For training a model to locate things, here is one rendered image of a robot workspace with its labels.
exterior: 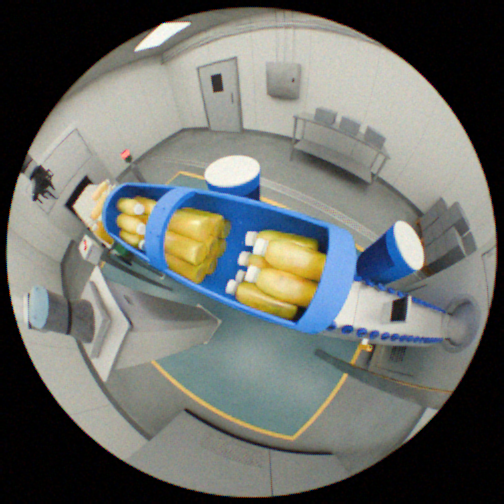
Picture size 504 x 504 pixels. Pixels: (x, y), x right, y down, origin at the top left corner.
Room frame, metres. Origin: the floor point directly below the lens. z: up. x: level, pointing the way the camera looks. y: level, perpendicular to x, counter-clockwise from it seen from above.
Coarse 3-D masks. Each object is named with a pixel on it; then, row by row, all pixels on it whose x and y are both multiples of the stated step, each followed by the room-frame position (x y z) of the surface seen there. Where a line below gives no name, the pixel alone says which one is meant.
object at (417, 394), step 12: (324, 360) -0.50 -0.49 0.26; (336, 360) -0.46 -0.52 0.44; (348, 372) -0.49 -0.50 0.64; (360, 372) -0.46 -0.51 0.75; (372, 372) -0.46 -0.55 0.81; (372, 384) -0.49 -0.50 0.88; (384, 384) -0.47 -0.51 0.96; (396, 384) -0.46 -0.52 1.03; (408, 384) -0.46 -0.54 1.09; (396, 396) -0.50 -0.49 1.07; (408, 396) -0.48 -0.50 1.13; (420, 396) -0.47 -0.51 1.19; (432, 396) -0.46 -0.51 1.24; (444, 396) -0.46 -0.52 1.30; (432, 408) -0.50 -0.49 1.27
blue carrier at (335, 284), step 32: (128, 192) 0.51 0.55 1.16; (160, 192) 0.49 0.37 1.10; (192, 192) 0.30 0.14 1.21; (160, 224) 0.20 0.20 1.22; (256, 224) 0.28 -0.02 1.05; (288, 224) 0.24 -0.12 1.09; (320, 224) 0.16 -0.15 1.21; (160, 256) 0.14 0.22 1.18; (224, 256) 0.22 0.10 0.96; (352, 256) 0.07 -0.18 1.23; (192, 288) 0.07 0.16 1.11; (224, 288) 0.09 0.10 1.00; (320, 288) 0.03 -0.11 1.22; (320, 320) -0.03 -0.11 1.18
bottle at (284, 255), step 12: (276, 240) 0.15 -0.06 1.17; (264, 252) 0.13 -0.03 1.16; (276, 252) 0.12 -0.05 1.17; (288, 252) 0.12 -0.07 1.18; (300, 252) 0.11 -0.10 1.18; (312, 252) 0.11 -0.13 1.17; (276, 264) 0.10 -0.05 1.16; (288, 264) 0.09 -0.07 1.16; (300, 264) 0.09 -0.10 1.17; (312, 264) 0.08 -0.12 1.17; (324, 264) 0.08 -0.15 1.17; (300, 276) 0.07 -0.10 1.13; (312, 276) 0.06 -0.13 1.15
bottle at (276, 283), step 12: (264, 276) 0.08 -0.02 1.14; (276, 276) 0.08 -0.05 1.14; (288, 276) 0.08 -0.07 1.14; (264, 288) 0.06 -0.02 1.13; (276, 288) 0.05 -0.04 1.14; (288, 288) 0.05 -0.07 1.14; (300, 288) 0.04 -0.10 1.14; (312, 288) 0.04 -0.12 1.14; (288, 300) 0.02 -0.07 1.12; (300, 300) 0.02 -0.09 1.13
